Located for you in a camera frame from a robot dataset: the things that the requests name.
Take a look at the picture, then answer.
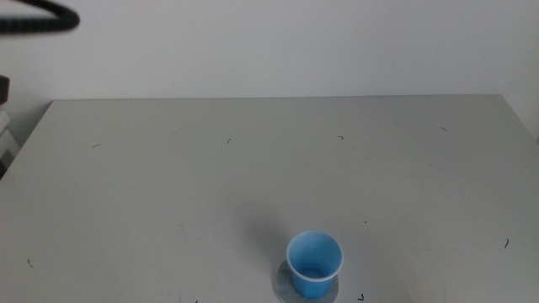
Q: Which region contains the blue plastic cup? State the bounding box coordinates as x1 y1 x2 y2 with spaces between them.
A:
286 230 344 300

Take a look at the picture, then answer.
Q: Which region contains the black corrugated cable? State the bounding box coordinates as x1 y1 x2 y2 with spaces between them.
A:
0 0 81 35

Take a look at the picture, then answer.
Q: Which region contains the round grey cup mat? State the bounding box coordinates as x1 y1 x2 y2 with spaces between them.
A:
272 258 340 303

